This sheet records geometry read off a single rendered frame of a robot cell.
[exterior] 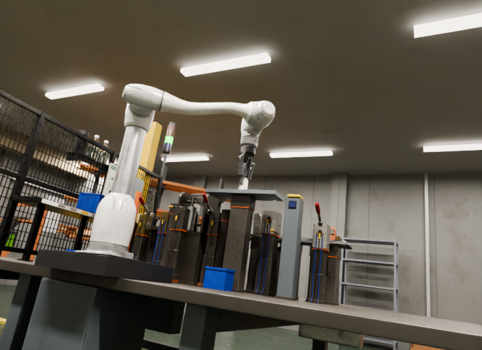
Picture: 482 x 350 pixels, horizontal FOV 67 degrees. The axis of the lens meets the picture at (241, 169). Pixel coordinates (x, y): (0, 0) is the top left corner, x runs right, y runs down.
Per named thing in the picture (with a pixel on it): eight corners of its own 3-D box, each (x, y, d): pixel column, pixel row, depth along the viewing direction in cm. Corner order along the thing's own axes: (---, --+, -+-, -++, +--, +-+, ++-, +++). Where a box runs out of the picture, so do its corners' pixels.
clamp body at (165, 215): (165, 281, 204) (177, 214, 215) (153, 280, 195) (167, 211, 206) (155, 280, 207) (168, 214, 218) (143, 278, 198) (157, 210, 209)
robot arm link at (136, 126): (90, 240, 158) (92, 245, 178) (128, 246, 162) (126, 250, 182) (128, 86, 183) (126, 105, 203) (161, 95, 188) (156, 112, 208)
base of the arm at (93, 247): (120, 259, 136) (124, 244, 138) (71, 254, 143) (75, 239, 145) (145, 265, 153) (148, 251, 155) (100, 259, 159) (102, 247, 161)
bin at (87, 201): (122, 223, 256) (126, 204, 260) (95, 214, 228) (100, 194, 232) (102, 221, 261) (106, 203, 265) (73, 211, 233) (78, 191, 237)
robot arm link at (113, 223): (87, 239, 141) (101, 185, 148) (89, 244, 157) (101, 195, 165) (130, 246, 145) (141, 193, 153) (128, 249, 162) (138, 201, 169)
